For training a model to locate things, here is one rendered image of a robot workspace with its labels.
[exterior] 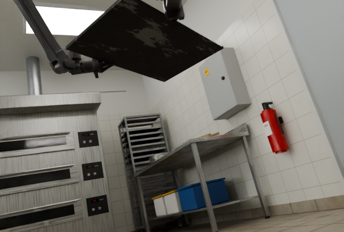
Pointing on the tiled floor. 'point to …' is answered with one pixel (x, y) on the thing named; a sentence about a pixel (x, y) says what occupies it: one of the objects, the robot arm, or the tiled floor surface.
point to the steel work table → (172, 158)
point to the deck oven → (52, 165)
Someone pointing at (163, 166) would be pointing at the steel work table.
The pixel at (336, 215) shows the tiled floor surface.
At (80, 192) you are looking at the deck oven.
